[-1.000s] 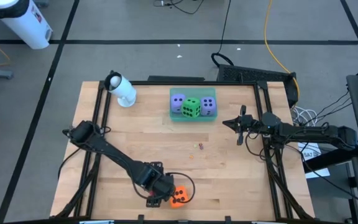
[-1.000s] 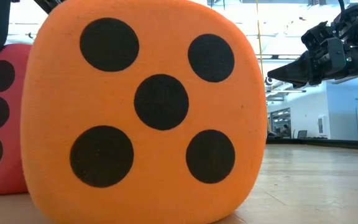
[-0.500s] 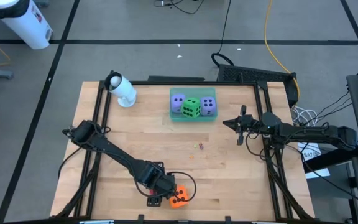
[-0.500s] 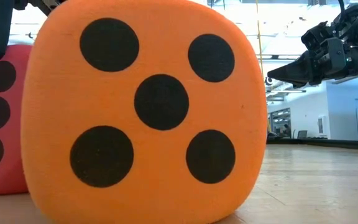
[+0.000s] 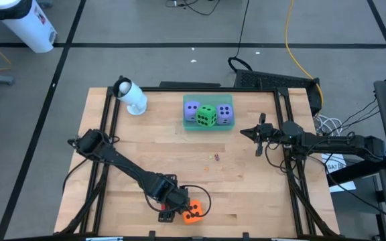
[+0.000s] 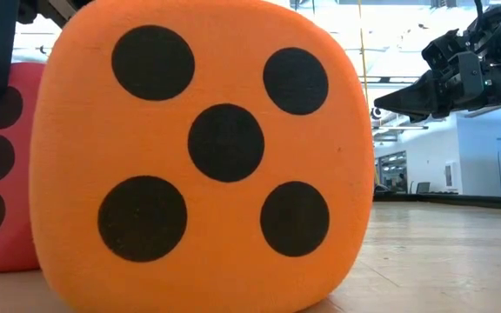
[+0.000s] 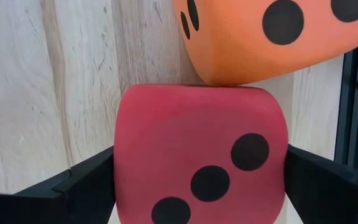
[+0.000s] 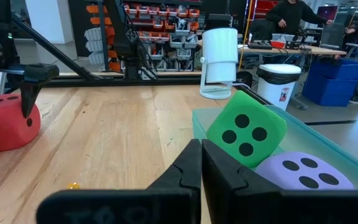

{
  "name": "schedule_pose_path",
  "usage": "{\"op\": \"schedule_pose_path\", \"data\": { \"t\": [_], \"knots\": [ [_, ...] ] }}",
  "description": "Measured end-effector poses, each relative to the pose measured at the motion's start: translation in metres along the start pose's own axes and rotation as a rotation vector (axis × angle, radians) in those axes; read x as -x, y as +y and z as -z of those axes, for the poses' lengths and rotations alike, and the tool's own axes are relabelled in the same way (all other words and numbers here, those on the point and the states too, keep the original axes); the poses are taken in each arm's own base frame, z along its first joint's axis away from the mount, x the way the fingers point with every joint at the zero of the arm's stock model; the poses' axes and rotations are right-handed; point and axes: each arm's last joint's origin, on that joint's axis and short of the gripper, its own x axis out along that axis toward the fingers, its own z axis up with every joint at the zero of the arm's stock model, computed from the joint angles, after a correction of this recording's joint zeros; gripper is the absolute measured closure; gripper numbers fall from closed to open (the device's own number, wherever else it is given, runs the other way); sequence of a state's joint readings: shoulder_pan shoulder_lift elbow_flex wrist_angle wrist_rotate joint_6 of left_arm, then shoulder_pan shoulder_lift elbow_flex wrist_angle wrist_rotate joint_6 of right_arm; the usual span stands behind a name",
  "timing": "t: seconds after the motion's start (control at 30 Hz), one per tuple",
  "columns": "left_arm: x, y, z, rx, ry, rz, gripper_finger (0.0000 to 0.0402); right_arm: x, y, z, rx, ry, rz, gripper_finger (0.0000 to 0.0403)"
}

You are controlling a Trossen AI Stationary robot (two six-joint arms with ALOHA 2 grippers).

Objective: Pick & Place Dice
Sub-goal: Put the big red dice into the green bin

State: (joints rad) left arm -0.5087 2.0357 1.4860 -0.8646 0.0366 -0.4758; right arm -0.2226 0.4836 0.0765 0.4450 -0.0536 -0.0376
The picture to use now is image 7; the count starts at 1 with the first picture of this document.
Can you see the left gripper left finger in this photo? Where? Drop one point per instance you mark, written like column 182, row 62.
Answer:
column 57, row 196

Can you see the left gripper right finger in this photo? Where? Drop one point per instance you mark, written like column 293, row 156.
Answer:
column 331, row 193

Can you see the large red foam die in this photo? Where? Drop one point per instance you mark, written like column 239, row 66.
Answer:
column 197, row 140

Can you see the large orange foam die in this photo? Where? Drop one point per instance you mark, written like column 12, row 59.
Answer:
column 244, row 53

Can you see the black aluminium table frame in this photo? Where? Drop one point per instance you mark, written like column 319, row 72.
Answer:
column 351, row 109

